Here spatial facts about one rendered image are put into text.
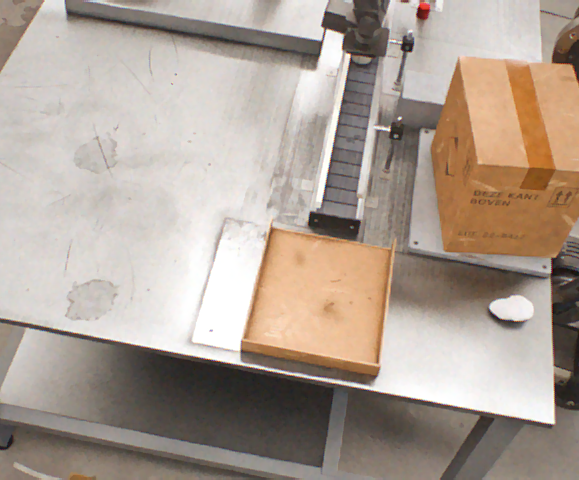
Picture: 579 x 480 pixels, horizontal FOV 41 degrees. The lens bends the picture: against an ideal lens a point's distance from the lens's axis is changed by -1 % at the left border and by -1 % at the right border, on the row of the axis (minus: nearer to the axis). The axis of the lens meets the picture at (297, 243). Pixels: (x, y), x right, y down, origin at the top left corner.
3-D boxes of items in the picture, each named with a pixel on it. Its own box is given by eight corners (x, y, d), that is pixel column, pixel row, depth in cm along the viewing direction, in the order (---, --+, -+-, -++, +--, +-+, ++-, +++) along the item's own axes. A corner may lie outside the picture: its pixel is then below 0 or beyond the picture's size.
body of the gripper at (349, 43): (345, 23, 179) (346, 13, 171) (389, 30, 178) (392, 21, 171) (340, 51, 179) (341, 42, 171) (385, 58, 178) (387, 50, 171)
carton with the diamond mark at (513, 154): (430, 146, 181) (458, 54, 159) (531, 153, 182) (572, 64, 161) (443, 252, 163) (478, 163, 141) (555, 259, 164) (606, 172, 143)
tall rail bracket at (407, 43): (375, 75, 197) (387, 22, 184) (404, 80, 197) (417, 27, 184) (374, 84, 195) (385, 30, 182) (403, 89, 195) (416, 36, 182)
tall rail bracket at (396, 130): (361, 161, 179) (373, 108, 166) (393, 167, 179) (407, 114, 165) (360, 171, 177) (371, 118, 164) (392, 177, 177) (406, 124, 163)
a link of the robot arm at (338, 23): (376, 24, 158) (388, -9, 161) (322, 6, 159) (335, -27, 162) (367, 55, 170) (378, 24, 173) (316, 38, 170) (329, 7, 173)
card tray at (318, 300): (270, 227, 165) (271, 215, 162) (392, 250, 164) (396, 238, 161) (240, 350, 147) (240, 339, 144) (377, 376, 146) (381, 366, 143)
